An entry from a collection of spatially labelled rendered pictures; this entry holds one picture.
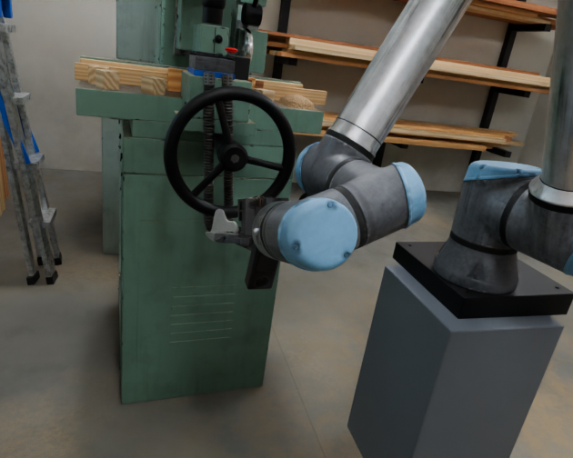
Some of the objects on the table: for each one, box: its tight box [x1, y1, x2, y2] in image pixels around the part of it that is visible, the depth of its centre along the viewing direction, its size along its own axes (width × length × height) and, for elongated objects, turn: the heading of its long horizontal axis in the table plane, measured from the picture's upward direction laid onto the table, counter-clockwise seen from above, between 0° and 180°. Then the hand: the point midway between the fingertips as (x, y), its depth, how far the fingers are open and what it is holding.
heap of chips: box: [276, 95, 319, 111], centre depth 125 cm, size 8×12×3 cm
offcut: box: [141, 75, 166, 95], centre depth 107 cm, size 4×4×4 cm
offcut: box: [96, 69, 119, 90], centre depth 104 cm, size 4×4×4 cm
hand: (244, 236), depth 90 cm, fingers open, 14 cm apart
